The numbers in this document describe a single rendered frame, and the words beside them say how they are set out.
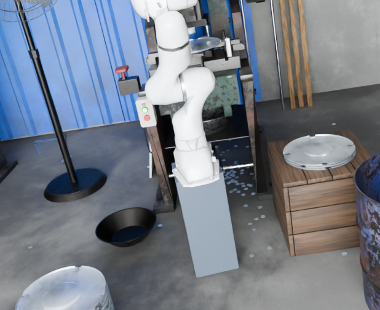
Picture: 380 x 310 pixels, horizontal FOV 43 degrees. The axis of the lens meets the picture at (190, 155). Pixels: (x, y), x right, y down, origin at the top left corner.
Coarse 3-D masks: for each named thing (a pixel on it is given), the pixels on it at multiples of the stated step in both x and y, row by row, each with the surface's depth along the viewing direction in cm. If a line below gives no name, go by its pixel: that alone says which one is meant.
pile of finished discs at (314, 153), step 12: (288, 144) 211; (300, 144) 210; (312, 144) 206; (324, 144) 205; (336, 144) 204; (348, 144) 202; (288, 156) 201; (300, 156) 200; (312, 156) 198; (324, 156) 196; (336, 156) 194; (348, 156) 191; (300, 168) 194; (312, 168) 192; (324, 168) 190
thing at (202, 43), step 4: (192, 40) 245; (200, 40) 241; (204, 40) 240; (208, 40) 238; (212, 40) 237; (216, 40) 235; (220, 40) 232; (192, 44) 233; (196, 44) 231; (200, 44) 230; (204, 44) 231; (208, 44) 229; (212, 44) 228; (216, 44) 224; (192, 48) 227; (196, 48) 227; (200, 48) 225; (204, 48) 224; (208, 48) 221; (192, 52) 219; (196, 52) 219
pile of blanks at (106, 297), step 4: (108, 288) 159; (108, 292) 157; (104, 296) 154; (108, 296) 156; (100, 300) 150; (104, 300) 152; (108, 300) 156; (100, 304) 151; (104, 304) 153; (108, 304) 155; (112, 304) 160; (96, 308) 148; (100, 308) 151; (104, 308) 152; (108, 308) 155; (112, 308) 158
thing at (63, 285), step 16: (64, 272) 167; (80, 272) 165; (96, 272) 163; (32, 288) 162; (48, 288) 160; (64, 288) 158; (80, 288) 157; (96, 288) 156; (16, 304) 155; (32, 304) 154; (48, 304) 152; (64, 304) 150; (80, 304) 150; (96, 304) 148
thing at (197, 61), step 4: (200, 52) 218; (204, 52) 217; (192, 56) 217; (196, 56) 217; (200, 56) 217; (192, 60) 230; (196, 60) 230; (200, 60) 230; (192, 64) 231; (196, 64) 231; (200, 64) 230
